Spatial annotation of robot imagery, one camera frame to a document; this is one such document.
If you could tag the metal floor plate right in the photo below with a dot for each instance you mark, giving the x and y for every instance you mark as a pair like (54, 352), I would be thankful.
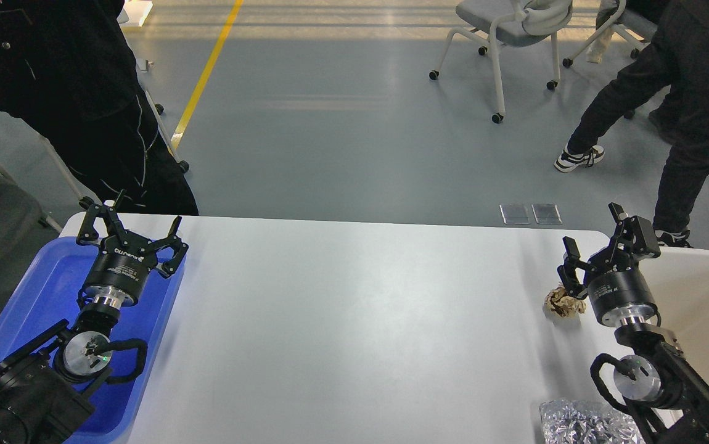
(547, 214)

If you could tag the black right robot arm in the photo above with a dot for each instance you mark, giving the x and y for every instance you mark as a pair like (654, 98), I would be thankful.
(666, 398)

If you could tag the crumpled brown paper ball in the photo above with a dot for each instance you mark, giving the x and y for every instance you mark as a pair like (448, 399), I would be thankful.
(560, 303)

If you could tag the metal floor plate left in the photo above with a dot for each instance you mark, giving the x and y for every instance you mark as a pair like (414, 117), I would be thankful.
(514, 214)

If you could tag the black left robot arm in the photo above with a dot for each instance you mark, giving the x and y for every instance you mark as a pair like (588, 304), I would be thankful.
(78, 337)

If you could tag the metal floor plate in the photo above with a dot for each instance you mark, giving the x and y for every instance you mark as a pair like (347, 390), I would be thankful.
(547, 214)
(514, 214)

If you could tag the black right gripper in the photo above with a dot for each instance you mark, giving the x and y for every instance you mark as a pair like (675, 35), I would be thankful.
(615, 285)

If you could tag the person in black left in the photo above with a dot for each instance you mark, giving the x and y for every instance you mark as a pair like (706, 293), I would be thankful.
(67, 71)

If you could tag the grey white office chair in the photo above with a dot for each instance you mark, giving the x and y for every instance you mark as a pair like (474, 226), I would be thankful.
(509, 23)

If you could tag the person in dark trousers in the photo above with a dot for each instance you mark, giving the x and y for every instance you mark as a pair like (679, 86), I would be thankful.
(677, 57)

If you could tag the silver foil bag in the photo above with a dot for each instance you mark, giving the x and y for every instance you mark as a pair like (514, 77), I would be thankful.
(564, 421)

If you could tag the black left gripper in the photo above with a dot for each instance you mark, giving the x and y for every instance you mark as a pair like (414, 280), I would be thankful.
(118, 267)

